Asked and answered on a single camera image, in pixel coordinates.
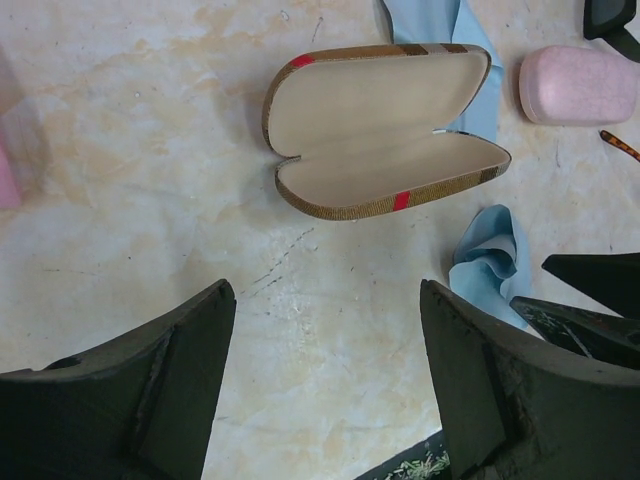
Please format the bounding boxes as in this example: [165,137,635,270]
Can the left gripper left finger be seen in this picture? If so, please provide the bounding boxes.
[1,280,236,479]

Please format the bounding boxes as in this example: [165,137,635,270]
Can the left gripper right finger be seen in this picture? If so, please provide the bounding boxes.
[420,281,639,479]

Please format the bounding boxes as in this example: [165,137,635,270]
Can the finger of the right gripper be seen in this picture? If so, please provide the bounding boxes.
[542,253,640,319]
[510,296,639,358]

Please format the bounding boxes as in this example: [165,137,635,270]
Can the small light blue cloth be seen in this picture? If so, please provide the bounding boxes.
[449,204,532,330]

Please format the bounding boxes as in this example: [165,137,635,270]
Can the plaid brown glasses case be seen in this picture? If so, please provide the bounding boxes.
[262,44,511,221]

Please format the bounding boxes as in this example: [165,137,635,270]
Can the tortoiseshell brown sunglasses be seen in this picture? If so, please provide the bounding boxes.
[599,130,640,162]

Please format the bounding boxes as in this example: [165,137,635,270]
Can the pink glasses case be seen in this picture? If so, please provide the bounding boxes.
[518,45,638,126]

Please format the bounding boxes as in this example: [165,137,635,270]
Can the folded pink t-shirt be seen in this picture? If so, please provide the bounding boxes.
[1,49,23,209]

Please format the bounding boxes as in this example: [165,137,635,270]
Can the black frame sunglasses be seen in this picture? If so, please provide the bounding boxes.
[582,0,640,63]

